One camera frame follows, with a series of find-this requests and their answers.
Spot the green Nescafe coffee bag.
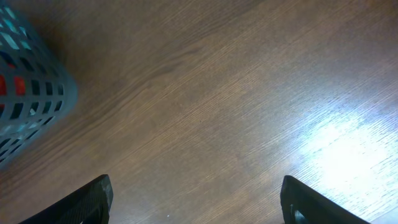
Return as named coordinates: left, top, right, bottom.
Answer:
left=1, top=60, right=30, bottom=113

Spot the teal wet wipes packet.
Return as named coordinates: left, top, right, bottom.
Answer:
left=1, top=5, right=32, bottom=52

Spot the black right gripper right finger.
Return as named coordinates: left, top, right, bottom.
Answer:
left=280, top=175, right=368, bottom=224

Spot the grey plastic basket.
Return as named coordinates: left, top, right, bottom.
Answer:
left=1, top=1, right=78, bottom=169

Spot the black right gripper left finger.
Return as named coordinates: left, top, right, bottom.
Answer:
left=21, top=174, right=113, bottom=224

